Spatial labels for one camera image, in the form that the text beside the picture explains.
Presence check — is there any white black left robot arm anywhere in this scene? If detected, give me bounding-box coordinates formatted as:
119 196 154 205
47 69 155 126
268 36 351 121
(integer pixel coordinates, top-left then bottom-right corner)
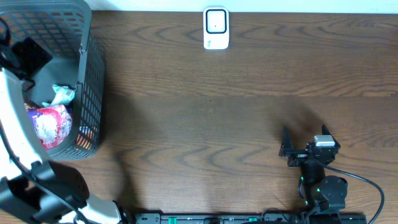
1 12 131 223

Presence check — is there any red purple snack bag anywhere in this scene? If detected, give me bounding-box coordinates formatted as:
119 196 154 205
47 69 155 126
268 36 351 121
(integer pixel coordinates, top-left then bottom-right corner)
25 103 73 150

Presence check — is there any mint green snack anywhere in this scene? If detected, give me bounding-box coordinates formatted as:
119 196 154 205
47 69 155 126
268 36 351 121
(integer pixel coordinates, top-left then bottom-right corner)
42 85 76 107

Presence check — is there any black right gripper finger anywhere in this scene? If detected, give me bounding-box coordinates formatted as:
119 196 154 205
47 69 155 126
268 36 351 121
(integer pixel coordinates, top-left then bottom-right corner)
279 127 293 157
322 125 340 147

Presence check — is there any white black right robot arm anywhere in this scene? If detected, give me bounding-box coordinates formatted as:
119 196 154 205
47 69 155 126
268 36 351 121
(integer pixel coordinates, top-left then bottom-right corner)
279 125 348 223

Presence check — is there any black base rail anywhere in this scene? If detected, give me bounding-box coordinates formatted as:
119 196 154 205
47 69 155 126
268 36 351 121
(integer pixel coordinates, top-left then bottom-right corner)
134 212 367 224

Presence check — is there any grey plastic mesh basket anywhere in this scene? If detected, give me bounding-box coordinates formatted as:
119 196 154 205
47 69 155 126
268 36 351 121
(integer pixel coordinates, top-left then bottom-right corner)
1 0 105 161

